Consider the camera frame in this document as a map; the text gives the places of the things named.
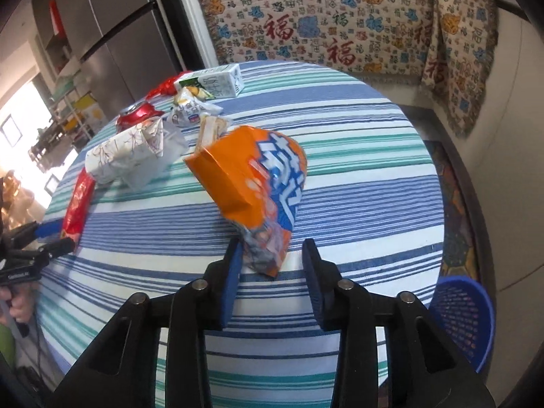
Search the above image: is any colourful hexagon floor mat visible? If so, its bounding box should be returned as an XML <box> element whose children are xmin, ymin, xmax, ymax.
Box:
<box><xmin>424</xmin><ymin>140</ymin><xmax>479</xmax><ymax>282</ymax></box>

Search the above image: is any red snack wrapper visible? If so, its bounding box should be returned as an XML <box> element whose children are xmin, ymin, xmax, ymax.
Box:
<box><xmin>61</xmin><ymin>168</ymin><xmax>96</xmax><ymax>244</ymax></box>

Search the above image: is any beige flat snack packet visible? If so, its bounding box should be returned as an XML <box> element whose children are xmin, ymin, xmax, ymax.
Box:
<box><xmin>194</xmin><ymin>113</ymin><xmax>231</xmax><ymax>153</ymax></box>

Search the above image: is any person's left hand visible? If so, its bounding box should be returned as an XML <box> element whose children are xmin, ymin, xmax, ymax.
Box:
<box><xmin>0</xmin><ymin>283</ymin><xmax>37</xmax><ymax>323</ymax></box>

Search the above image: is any grey double-door refrigerator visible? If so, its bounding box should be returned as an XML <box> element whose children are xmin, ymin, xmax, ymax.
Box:
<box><xmin>33</xmin><ymin>0</ymin><xmax>182</xmax><ymax>119</ymax></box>

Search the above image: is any crushed red soda can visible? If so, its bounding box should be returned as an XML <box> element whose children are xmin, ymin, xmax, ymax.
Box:
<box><xmin>116</xmin><ymin>101</ymin><xmax>164</xmax><ymax>133</ymax></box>

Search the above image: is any white storage shelf rack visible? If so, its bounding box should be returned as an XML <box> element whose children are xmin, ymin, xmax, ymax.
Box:
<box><xmin>40</xmin><ymin>70</ymin><xmax>108</xmax><ymax>152</ymax></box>

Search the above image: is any red plastic bag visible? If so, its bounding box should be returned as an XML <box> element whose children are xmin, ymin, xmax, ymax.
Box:
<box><xmin>146</xmin><ymin>71</ymin><xmax>189</xmax><ymax>100</ymax></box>

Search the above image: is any striped blue green tablecloth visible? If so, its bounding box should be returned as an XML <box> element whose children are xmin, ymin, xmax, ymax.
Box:
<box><xmin>37</xmin><ymin>61</ymin><xmax>444</xmax><ymax>407</ymax></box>

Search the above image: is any patterned Chinese character blanket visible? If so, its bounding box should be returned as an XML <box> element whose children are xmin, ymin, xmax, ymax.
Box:
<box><xmin>198</xmin><ymin>0</ymin><xmax>498</xmax><ymax>137</ymax></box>

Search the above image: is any blue plastic trash basket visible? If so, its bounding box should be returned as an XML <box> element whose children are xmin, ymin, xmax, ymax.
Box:
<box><xmin>429</xmin><ymin>275</ymin><xmax>495</xmax><ymax>372</ymax></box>

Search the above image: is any orange blue snack bag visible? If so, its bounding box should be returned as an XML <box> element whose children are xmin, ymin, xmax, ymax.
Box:
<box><xmin>185</xmin><ymin>125</ymin><xmax>308</xmax><ymax>278</ymax></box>

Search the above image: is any white crumpled paper bag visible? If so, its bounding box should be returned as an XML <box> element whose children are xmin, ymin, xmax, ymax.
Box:
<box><xmin>85</xmin><ymin>117</ymin><xmax>188</xmax><ymax>191</ymax></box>

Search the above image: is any green white milk carton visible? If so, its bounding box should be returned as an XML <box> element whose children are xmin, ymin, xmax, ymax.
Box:
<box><xmin>174</xmin><ymin>64</ymin><xmax>244</xmax><ymax>100</ymax></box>

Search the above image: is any small white snack packet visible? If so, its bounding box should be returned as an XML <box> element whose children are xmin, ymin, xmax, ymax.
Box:
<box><xmin>167</xmin><ymin>86</ymin><xmax>223</xmax><ymax>128</ymax></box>

